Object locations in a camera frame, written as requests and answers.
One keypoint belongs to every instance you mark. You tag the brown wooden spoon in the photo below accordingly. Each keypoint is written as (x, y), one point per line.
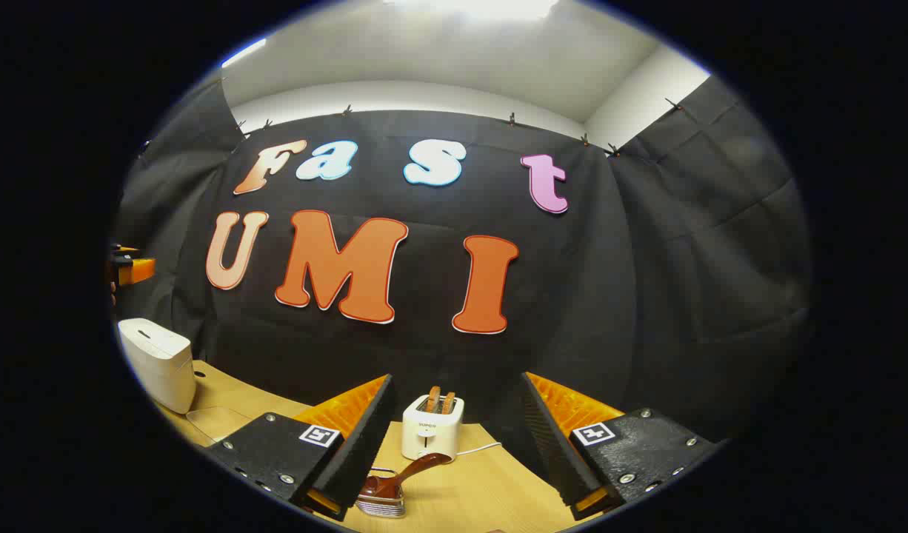
(402, 477)

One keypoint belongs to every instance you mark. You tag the white toaster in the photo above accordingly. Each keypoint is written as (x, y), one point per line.
(428, 437)

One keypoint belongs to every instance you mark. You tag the black backdrop cloth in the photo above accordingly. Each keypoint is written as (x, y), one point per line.
(609, 296)

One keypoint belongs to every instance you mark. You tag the toasted bread slice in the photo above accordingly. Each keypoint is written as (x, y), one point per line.
(448, 403)
(433, 400)

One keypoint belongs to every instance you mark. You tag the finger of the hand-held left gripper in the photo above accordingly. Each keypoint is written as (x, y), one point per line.
(135, 271)
(122, 250)

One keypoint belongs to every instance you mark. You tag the clear plastic rice container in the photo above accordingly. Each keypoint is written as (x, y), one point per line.
(217, 423)

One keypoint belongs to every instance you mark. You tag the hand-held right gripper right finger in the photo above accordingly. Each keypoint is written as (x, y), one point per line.
(546, 437)

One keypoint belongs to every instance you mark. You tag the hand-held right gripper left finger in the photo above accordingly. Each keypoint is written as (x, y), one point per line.
(365, 437)

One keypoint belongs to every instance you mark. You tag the white rice cooker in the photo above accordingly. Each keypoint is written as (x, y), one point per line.
(158, 363)

